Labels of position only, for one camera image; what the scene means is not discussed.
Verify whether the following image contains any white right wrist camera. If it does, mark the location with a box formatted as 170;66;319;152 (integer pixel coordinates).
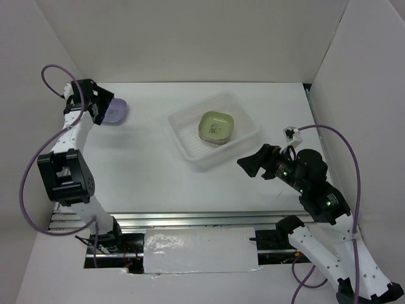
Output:
280;127;303;153

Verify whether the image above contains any white perforated plastic bin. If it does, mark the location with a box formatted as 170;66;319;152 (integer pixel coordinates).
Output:
167;92;260;165

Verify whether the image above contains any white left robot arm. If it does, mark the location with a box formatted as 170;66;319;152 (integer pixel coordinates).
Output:
37;79;125;253

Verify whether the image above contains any white front cover panel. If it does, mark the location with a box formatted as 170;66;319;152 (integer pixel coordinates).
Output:
143;227;259;274

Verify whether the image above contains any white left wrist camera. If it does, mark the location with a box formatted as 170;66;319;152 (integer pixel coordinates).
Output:
63;82;74;101

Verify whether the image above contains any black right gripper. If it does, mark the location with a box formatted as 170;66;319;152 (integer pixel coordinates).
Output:
236;142;307;192

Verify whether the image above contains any purple panda plate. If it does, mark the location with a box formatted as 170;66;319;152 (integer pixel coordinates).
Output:
102;98;128;125

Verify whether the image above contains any green panda plate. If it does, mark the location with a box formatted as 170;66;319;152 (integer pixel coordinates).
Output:
198;111;235;146

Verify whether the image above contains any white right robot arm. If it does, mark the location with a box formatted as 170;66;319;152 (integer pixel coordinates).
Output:
237;144;404;303

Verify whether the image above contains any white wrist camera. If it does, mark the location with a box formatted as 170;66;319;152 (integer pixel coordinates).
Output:
63;82;74;101
280;127;303;153

